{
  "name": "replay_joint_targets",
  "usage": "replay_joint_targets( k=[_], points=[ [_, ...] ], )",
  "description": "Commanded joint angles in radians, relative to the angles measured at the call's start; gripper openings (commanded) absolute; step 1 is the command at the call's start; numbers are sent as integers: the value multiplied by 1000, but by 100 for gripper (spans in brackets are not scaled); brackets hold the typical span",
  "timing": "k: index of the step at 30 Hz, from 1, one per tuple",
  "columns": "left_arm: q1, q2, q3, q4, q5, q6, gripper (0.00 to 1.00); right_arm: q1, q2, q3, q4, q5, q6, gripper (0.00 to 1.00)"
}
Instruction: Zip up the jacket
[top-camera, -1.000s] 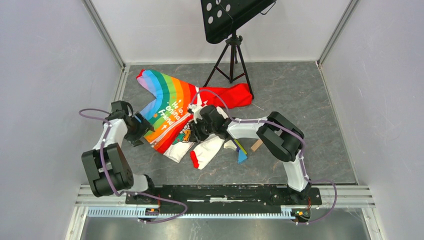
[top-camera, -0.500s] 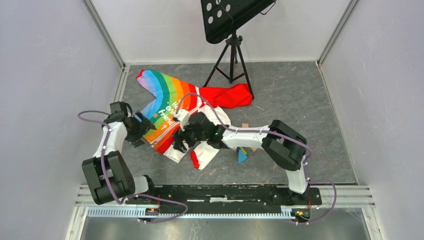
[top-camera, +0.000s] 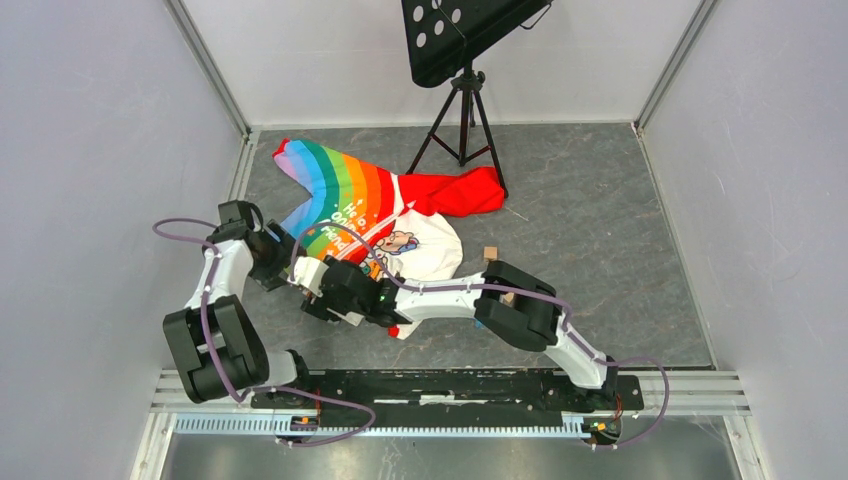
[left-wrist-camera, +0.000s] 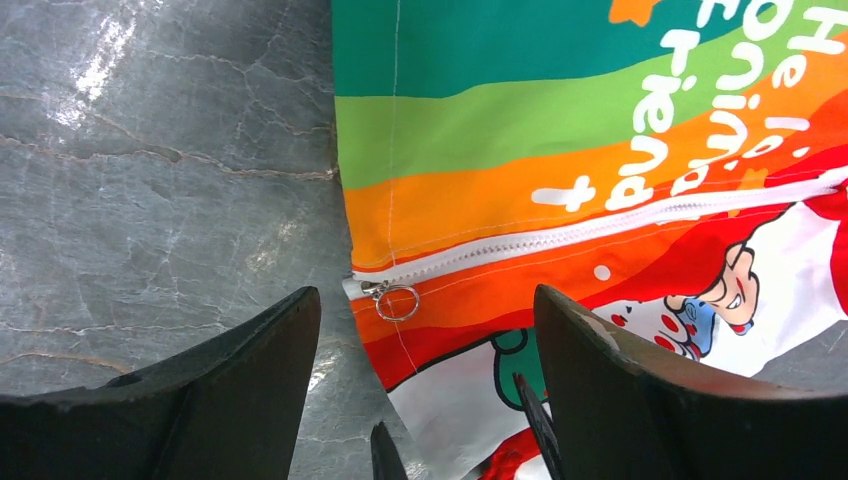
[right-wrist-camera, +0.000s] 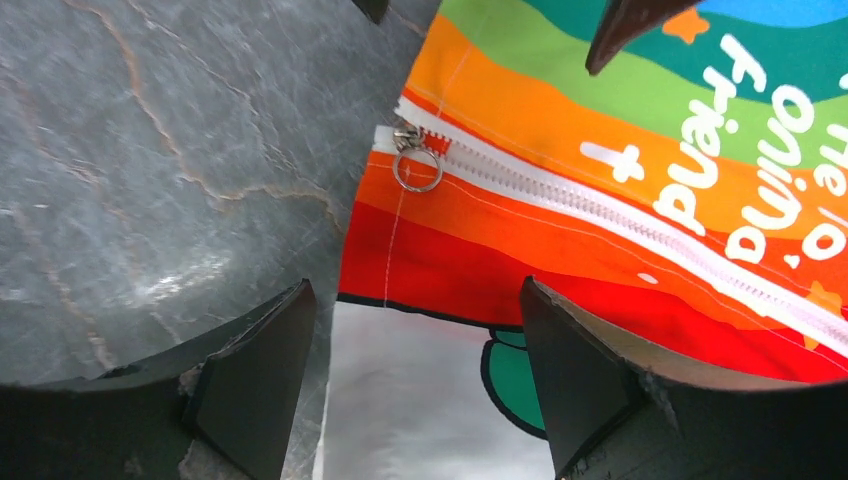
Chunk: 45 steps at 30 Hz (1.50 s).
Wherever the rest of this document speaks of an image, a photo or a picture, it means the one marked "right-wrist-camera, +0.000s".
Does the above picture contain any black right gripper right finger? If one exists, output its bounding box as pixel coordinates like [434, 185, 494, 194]
[520, 277, 847, 479]

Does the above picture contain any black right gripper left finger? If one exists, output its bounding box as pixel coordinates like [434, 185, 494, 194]
[1, 280, 316, 479]

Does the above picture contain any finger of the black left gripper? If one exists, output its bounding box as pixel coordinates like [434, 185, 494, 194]
[585, 0, 699, 76]
[352, 0, 390, 24]

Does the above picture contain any silver ring zipper pull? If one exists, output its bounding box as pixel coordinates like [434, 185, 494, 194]
[391, 126, 444, 193]

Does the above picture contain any rainbow cartoon zip jacket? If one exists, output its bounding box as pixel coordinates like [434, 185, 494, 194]
[314, 1, 847, 479]

